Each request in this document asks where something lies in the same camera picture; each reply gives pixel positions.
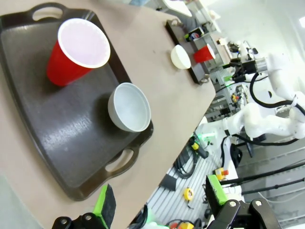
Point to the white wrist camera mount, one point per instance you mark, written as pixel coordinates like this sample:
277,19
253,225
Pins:
249,50

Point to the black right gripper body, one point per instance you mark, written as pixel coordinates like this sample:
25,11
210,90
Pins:
249,66

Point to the white round bowl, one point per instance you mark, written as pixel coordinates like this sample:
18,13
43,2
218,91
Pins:
179,57
128,107

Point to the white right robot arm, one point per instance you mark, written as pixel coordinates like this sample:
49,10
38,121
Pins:
257,119

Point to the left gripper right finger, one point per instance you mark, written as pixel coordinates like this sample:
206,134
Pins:
214,190

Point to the dark brown plastic tray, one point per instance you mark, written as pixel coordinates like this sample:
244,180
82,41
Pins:
59,133
198,72

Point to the yellow tape measure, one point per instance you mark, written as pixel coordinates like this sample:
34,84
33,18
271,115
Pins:
189,193

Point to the black flat foot plate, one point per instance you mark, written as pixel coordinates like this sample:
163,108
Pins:
169,182

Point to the black tripod leg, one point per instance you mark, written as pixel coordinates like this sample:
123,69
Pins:
274,187
267,175

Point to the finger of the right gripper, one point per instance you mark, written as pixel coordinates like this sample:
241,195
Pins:
234,77
232,65

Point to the red plastic cup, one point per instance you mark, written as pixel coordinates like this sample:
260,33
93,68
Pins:
64,66
202,55

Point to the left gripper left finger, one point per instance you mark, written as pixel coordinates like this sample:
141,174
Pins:
106,205

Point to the black pepsi soda can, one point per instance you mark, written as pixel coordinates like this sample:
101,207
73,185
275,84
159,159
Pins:
196,35

